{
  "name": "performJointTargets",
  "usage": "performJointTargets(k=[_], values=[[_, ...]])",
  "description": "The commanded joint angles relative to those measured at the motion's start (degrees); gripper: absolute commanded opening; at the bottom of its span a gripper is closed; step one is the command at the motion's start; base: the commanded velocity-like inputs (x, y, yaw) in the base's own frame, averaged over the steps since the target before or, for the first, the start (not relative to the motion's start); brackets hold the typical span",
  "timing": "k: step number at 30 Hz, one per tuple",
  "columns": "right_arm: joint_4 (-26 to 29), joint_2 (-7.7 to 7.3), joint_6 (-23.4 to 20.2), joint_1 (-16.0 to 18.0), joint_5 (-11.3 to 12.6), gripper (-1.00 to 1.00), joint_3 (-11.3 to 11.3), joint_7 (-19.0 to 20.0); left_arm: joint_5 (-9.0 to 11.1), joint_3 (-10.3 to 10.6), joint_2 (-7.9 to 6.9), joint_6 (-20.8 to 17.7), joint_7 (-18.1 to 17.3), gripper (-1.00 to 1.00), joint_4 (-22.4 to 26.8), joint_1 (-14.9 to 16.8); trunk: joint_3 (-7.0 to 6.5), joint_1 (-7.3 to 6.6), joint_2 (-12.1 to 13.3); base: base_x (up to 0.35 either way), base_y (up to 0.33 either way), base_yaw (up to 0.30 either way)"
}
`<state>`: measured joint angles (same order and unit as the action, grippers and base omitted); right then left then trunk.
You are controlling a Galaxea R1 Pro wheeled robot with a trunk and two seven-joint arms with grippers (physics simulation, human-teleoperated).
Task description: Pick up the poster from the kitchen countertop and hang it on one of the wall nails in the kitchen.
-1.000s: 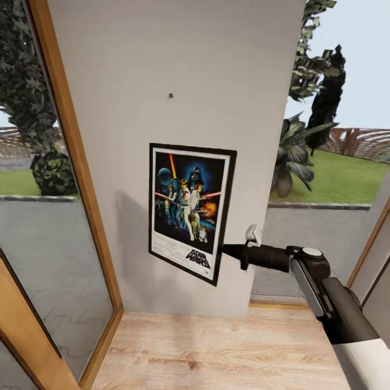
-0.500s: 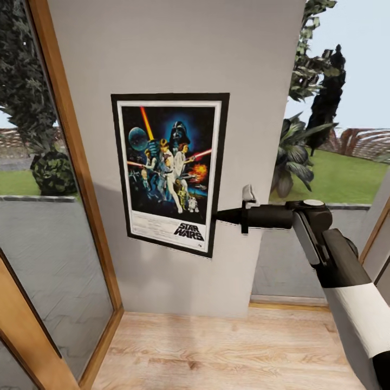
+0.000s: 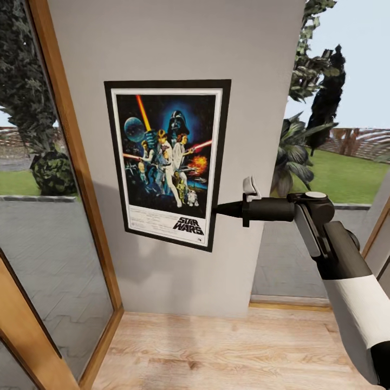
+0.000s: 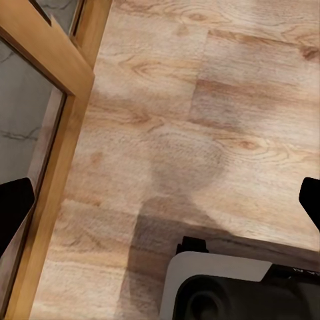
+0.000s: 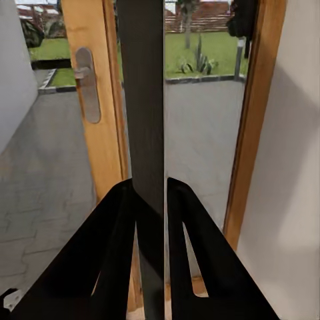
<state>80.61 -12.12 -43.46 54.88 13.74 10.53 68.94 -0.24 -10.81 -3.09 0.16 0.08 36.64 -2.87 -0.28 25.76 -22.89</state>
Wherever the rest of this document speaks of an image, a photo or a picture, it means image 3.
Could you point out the poster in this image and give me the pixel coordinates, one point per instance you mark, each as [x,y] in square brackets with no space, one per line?
[168,140]

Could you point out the fixed window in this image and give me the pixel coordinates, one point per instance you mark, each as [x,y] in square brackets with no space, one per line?
[335,139]

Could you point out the door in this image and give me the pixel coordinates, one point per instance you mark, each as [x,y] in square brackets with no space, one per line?
[60,303]

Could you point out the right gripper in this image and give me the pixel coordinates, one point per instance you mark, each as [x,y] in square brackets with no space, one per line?
[263,209]

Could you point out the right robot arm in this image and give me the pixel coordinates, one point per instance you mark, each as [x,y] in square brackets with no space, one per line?
[360,306]

